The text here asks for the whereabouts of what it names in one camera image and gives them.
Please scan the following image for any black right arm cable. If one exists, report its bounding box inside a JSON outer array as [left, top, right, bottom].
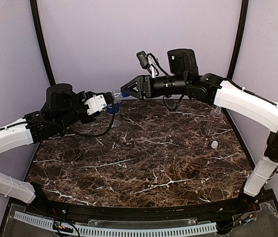
[[163, 95, 184, 111]]

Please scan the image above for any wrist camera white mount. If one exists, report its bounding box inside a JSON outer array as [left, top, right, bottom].
[[84, 95, 107, 116], [136, 51, 159, 78]]

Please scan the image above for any white flip bottle cap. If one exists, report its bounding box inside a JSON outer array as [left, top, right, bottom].
[[211, 141, 218, 149]]

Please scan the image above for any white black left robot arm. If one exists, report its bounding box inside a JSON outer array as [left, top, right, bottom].
[[0, 83, 121, 204]]

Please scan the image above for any pepsi bottle blue label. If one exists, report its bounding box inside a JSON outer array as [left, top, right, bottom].
[[110, 89, 129, 103]]

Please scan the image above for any black frame post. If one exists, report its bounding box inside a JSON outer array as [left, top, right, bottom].
[[30, 0, 56, 86], [227, 0, 249, 79]]

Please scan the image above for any white slotted cable duct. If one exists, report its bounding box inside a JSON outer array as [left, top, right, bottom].
[[13, 211, 217, 237]]

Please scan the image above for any black right rear frame post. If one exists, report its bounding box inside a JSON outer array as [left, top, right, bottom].
[[227, 0, 249, 79]]

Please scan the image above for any large clear plastic bottle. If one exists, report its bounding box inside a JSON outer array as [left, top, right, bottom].
[[206, 107, 223, 136]]

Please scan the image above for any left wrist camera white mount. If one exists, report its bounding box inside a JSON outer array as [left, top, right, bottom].
[[84, 95, 107, 116]]

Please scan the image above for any black left rear frame post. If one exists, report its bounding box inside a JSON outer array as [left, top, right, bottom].
[[30, 0, 56, 86]]

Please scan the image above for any black front table rail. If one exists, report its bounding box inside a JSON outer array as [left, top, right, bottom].
[[26, 198, 253, 223]]

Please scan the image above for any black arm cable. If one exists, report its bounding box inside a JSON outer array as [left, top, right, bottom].
[[5, 106, 116, 138], [163, 95, 184, 111]]

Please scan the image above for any small water bottle blue label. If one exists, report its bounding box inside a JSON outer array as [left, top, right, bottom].
[[106, 112, 121, 128]]

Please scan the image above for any black right table edge rail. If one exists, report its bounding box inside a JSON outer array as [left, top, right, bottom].
[[222, 109, 255, 169]]

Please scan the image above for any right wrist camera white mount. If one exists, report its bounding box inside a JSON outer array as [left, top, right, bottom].
[[136, 51, 159, 78]]

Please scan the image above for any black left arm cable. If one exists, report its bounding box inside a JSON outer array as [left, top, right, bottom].
[[5, 106, 116, 138]]

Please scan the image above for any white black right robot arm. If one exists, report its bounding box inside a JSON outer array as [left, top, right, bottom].
[[121, 48, 278, 197]]

